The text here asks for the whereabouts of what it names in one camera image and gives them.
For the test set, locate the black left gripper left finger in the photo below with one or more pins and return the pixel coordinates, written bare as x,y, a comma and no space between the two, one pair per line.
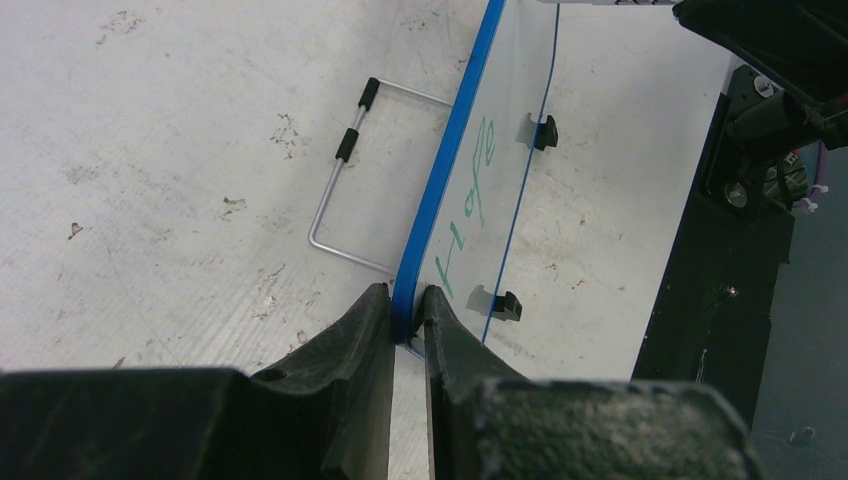
321,412

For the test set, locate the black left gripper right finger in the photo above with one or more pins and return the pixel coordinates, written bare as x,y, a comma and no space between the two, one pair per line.
487,421

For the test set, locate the blue framed whiteboard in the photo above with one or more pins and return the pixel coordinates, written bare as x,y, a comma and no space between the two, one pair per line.
462,231

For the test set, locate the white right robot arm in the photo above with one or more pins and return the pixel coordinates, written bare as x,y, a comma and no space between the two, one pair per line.
790,91

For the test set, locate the black whiteboard foot left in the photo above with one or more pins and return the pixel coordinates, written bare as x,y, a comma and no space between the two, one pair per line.
507,307

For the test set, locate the black whiteboard foot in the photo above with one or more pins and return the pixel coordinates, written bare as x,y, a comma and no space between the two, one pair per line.
546,134
507,307

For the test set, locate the black whiteboard foot right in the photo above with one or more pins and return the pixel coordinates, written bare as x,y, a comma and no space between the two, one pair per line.
546,134

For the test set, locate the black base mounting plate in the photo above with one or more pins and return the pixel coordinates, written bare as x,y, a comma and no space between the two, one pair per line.
710,322

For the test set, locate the metal wire whiteboard stand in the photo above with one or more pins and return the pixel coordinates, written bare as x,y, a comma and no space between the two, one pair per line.
380,169

